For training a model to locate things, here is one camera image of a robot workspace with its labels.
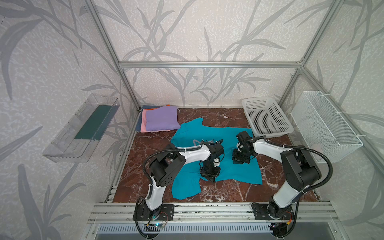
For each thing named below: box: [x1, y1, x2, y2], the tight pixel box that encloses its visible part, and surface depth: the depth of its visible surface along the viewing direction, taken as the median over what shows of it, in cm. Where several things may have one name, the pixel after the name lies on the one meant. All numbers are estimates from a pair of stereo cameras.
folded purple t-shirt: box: [145, 106, 181, 132], surface depth 113 cm
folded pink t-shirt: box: [140, 109, 171, 133], surface depth 104 cm
